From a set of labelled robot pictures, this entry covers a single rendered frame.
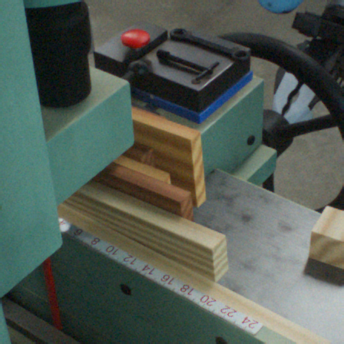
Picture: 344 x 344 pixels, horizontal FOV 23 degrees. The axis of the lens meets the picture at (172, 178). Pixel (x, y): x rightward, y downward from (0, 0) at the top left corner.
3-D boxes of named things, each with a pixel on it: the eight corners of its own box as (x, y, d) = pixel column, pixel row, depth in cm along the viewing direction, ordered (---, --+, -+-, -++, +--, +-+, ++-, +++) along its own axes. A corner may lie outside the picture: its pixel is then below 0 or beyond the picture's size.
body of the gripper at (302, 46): (335, 108, 134) (369, 45, 136) (325, 81, 126) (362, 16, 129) (292, 92, 137) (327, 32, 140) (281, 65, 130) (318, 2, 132)
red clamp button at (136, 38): (156, 41, 89) (155, 31, 88) (137, 53, 87) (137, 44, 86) (133, 32, 90) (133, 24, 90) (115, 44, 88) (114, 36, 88)
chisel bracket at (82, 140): (137, 157, 79) (131, 80, 73) (31, 245, 70) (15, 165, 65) (77, 130, 82) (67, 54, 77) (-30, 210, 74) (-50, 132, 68)
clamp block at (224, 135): (266, 144, 98) (269, 79, 92) (197, 210, 90) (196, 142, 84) (163, 103, 105) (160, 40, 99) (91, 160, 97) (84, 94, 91)
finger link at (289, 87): (284, 143, 132) (312, 94, 134) (276, 127, 127) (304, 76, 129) (266, 137, 134) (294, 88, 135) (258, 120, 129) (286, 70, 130)
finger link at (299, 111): (302, 150, 131) (329, 101, 133) (293, 133, 126) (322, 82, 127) (284, 143, 132) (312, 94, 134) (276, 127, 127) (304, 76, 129)
